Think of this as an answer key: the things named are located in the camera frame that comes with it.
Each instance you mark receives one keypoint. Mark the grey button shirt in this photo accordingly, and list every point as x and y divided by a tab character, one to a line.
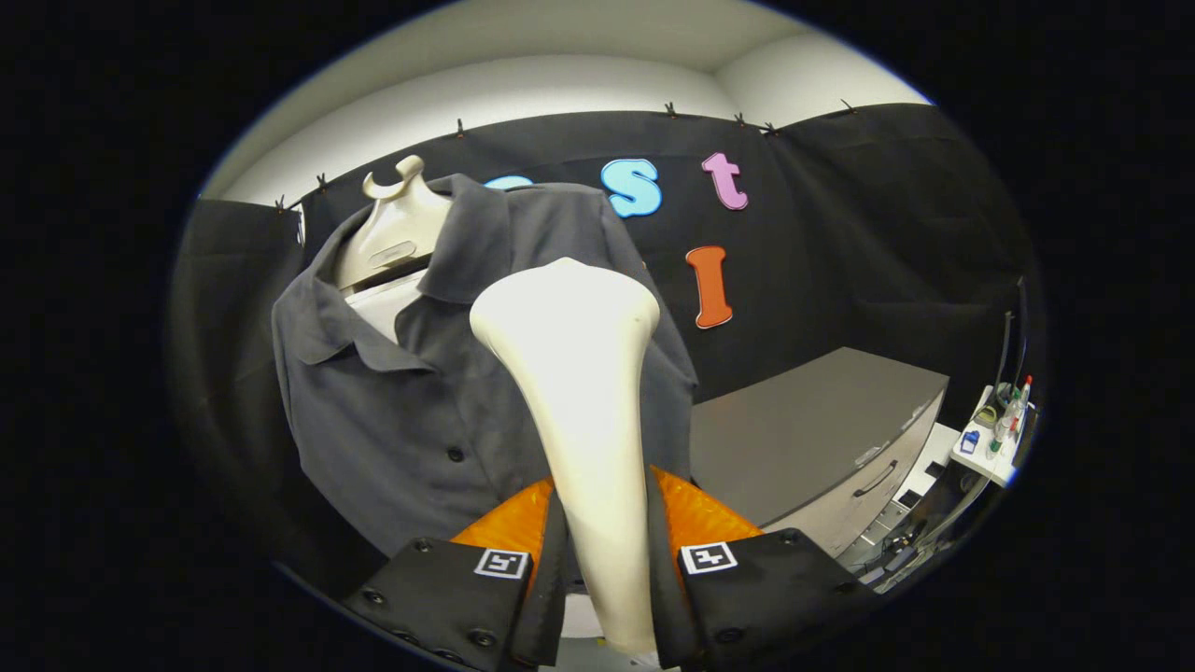
392	420

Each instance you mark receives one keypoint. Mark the black backdrop cloth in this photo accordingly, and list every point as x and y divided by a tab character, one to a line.
840	233

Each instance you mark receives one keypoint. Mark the cream mannequin torso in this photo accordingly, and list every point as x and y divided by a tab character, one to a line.
397	224

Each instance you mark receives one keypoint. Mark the row of black clips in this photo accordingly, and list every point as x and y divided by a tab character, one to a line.
459	126

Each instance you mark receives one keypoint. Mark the tape roll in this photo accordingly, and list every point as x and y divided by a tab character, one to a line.
985	416

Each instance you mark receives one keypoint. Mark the green-capped bottle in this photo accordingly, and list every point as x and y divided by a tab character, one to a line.
1001	429

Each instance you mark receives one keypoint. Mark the small blue box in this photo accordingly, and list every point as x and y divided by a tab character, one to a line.
970	441

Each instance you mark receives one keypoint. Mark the red-capped bottle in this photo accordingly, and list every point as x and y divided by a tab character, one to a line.
1022	397

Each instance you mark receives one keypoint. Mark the black monitor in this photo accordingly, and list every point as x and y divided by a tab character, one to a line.
1008	327

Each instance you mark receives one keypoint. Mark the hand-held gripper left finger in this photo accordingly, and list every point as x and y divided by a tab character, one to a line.
551	579

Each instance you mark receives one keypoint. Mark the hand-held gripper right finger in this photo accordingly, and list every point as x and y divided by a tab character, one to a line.
665	597

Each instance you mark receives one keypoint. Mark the white side table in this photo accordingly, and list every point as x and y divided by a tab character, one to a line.
994	462

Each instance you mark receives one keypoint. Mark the grey drawer cabinet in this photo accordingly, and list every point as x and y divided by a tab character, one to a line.
803	420

